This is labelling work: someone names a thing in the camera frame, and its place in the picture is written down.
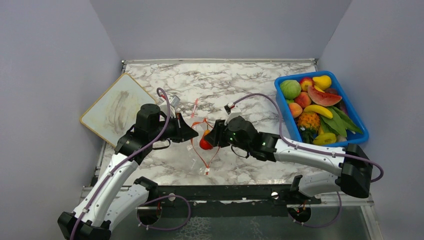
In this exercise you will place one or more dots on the pink peach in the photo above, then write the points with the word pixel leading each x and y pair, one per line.
pixel 303 100

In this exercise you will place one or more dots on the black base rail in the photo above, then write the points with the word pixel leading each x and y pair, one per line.
pixel 215 201

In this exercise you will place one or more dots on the blue plastic bin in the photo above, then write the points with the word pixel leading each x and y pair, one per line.
pixel 290 121

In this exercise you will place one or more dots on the small orange peach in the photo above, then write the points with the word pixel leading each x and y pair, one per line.
pixel 295 109

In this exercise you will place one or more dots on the watermelon slice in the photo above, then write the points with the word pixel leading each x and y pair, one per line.
pixel 322 98

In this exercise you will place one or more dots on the red tomato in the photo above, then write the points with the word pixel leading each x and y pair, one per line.
pixel 203 144

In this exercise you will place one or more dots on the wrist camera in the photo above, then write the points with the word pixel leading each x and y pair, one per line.
pixel 232 112
pixel 173 102

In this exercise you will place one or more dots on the green leafy vegetable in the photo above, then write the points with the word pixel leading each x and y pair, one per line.
pixel 340 124

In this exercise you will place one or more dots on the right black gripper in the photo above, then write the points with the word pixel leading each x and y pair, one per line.
pixel 216 136

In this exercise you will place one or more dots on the wood framed whiteboard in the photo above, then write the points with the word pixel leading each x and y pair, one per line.
pixel 114 112

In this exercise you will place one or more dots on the orange spiky pineapple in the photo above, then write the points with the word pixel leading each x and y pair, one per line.
pixel 308 124

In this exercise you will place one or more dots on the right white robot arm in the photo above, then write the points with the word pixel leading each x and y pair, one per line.
pixel 342 172

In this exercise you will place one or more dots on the yellow pear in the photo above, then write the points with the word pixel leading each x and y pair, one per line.
pixel 322 82

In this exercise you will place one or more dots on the yellow banana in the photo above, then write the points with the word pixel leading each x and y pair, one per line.
pixel 321 110

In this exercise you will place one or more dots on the red white pen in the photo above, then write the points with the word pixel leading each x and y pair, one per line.
pixel 194 108

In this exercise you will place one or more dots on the yellow bell pepper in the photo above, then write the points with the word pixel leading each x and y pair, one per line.
pixel 325 139

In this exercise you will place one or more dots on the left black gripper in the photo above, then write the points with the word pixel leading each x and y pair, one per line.
pixel 183 131

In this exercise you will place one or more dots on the clear orange zip top bag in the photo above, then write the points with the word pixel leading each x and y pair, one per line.
pixel 201 152

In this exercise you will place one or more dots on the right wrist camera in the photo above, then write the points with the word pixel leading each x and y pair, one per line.
pixel 232 112

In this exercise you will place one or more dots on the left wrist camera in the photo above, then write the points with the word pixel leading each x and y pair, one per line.
pixel 173 102

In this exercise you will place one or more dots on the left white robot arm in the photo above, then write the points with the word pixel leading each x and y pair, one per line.
pixel 99 213

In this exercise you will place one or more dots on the green cabbage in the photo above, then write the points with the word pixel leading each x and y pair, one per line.
pixel 290 89

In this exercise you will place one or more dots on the red yellow apple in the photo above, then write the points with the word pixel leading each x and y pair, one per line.
pixel 305 82

